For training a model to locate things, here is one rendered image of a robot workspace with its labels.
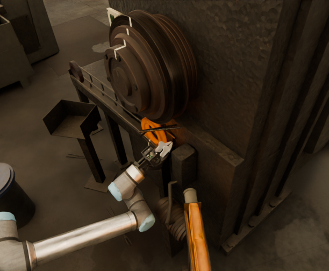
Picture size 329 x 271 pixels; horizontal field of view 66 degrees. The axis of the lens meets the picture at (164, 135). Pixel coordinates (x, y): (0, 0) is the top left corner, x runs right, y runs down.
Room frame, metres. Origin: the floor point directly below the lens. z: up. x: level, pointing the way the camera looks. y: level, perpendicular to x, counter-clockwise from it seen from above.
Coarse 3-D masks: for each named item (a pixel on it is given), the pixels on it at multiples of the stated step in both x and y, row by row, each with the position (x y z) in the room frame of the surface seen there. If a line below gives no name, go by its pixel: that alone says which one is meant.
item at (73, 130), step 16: (48, 112) 1.26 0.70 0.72; (64, 112) 1.36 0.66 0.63; (80, 112) 1.35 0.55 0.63; (96, 112) 1.27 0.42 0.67; (48, 128) 1.21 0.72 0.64; (64, 128) 1.25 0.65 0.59; (80, 128) 1.22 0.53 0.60; (80, 144) 1.22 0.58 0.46; (96, 160) 1.23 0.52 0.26; (96, 176) 1.21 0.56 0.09; (112, 176) 1.26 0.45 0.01
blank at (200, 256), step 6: (198, 240) 0.37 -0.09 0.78; (198, 246) 0.34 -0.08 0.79; (204, 246) 0.34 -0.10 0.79; (198, 252) 0.32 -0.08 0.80; (204, 252) 0.32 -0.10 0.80; (198, 258) 0.30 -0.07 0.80; (204, 258) 0.30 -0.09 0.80; (198, 264) 0.28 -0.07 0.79; (204, 264) 0.28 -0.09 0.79; (198, 270) 0.27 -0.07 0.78; (204, 270) 0.27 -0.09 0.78
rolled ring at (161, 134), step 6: (144, 120) 0.99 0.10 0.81; (150, 120) 0.96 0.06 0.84; (144, 126) 1.00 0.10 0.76; (156, 126) 0.92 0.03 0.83; (150, 132) 1.00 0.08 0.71; (156, 132) 0.91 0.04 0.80; (162, 132) 0.90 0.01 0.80; (150, 138) 0.98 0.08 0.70; (162, 138) 0.89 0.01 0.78; (156, 144) 0.92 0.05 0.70
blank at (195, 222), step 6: (192, 204) 0.52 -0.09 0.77; (192, 210) 0.48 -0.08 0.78; (198, 210) 0.48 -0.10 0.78; (192, 216) 0.46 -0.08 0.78; (198, 216) 0.46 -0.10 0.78; (192, 222) 0.44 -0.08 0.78; (198, 222) 0.43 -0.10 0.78; (192, 228) 0.42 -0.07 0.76; (198, 228) 0.42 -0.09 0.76; (192, 234) 0.41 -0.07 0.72; (198, 234) 0.40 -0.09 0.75; (192, 240) 0.41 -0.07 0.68
